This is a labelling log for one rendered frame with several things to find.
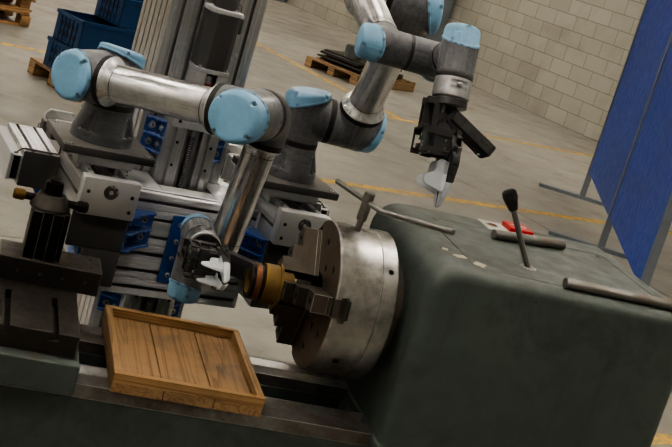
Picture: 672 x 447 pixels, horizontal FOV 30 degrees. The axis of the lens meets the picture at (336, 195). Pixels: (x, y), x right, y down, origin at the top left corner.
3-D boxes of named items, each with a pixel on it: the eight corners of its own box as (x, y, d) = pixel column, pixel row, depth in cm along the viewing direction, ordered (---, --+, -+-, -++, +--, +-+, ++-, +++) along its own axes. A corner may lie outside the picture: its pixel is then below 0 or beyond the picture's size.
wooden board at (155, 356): (233, 345, 280) (238, 329, 279) (260, 417, 246) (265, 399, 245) (100, 320, 271) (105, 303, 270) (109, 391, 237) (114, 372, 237)
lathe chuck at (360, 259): (318, 331, 282) (361, 205, 273) (346, 404, 254) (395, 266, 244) (281, 324, 280) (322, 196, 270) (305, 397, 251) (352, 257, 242)
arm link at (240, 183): (271, 80, 289) (200, 267, 301) (250, 80, 279) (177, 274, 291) (314, 100, 285) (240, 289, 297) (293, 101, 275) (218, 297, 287)
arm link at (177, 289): (211, 299, 288) (224, 255, 286) (187, 308, 278) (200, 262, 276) (183, 287, 291) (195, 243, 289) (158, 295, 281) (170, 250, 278)
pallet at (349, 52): (363, 73, 1580) (372, 43, 1571) (413, 92, 1535) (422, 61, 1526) (304, 65, 1484) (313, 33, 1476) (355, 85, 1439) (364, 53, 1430)
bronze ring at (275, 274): (292, 259, 263) (250, 251, 260) (301, 275, 254) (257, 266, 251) (280, 300, 265) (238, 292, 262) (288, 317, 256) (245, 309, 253)
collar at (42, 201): (68, 205, 256) (72, 192, 256) (69, 217, 249) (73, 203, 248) (29, 197, 254) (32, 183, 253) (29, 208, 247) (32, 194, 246)
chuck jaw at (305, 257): (325, 285, 265) (329, 234, 270) (333, 278, 261) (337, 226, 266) (275, 275, 262) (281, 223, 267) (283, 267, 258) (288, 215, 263)
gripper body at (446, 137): (408, 155, 250) (419, 97, 251) (447, 165, 252) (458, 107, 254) (422, 152, 243) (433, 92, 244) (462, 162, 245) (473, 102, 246)
